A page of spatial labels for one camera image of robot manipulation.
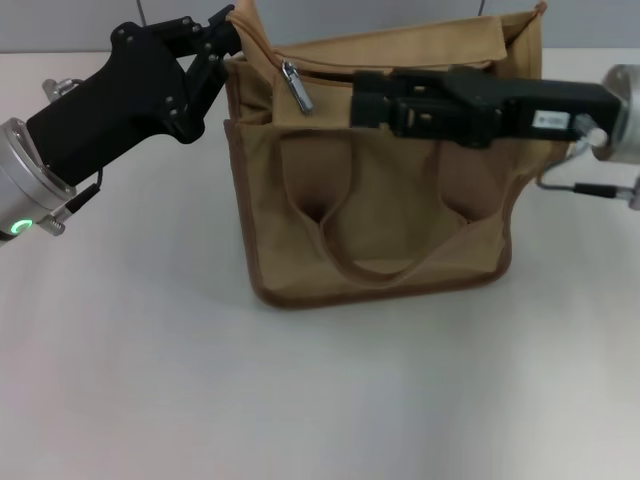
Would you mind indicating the khaki canvas food bag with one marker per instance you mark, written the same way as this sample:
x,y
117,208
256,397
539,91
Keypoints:
x,y
400,220

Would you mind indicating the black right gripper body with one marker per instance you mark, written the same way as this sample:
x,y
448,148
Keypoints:
x,y
530,100

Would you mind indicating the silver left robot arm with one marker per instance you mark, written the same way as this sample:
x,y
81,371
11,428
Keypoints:
x,y
27,175

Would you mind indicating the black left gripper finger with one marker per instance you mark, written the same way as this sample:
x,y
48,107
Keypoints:
x,y
220,27
207,80

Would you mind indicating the silver metal zipper pull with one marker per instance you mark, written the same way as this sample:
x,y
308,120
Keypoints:
x,y
299,90

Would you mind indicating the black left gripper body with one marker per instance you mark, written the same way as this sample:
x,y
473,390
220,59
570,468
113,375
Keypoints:
x,y
120,110

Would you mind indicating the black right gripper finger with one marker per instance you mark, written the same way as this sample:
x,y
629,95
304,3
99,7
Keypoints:
x,y
380,82
375,112

